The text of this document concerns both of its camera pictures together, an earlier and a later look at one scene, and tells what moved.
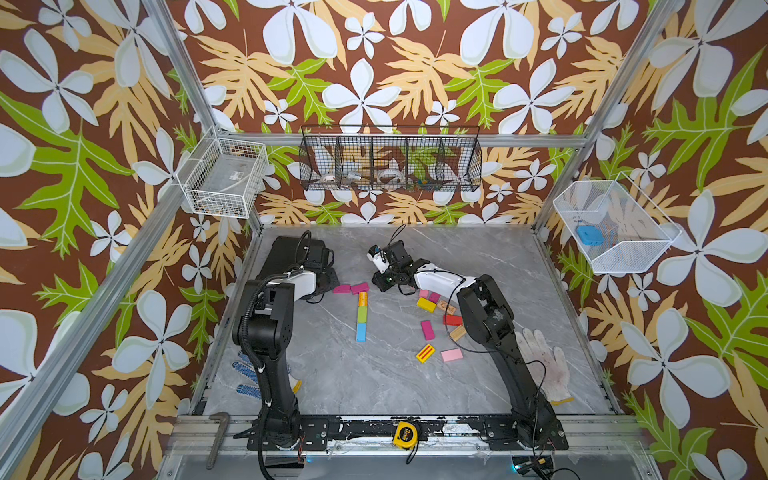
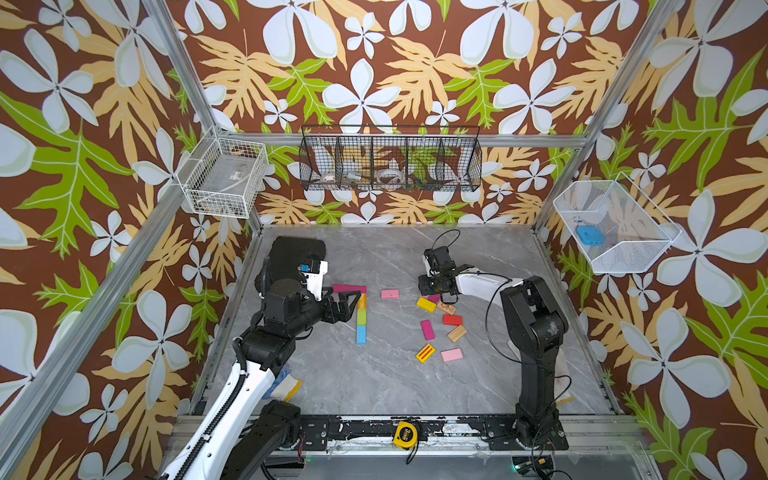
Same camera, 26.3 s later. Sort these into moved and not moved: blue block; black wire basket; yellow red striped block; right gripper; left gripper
Moved: left gripper; right gripper
Not moved: yellow red striped block; blue block; black wire basket
